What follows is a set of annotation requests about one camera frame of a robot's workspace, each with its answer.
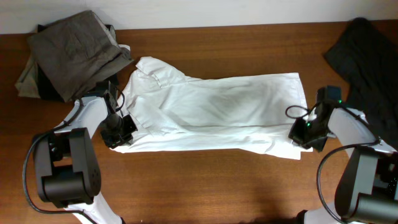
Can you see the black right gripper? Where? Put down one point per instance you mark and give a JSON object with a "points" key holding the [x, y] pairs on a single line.
{"points": [[302, 134]]}

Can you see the white polo shirt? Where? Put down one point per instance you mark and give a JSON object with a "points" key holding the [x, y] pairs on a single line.
{"points": [[175, 112]]}

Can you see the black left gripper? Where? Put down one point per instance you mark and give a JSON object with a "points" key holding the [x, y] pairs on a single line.
{"points": [[125, 131]]}

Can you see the folded grey brown trousers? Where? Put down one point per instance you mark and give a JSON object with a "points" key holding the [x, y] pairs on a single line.
{"points": [[77, 52]]}

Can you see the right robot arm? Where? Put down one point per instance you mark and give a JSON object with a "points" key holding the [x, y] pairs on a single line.
{"points": [[367, 190]]}

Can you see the folded beige garment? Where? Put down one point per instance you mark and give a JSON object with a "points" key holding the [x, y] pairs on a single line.
{"points": [[27, 81]]}

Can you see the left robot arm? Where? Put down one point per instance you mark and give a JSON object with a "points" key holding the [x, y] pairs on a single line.
{"points": [[66, 168]]}

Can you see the dark green black garment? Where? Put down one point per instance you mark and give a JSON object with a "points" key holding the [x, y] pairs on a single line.
{"points": [[367, 60]]}

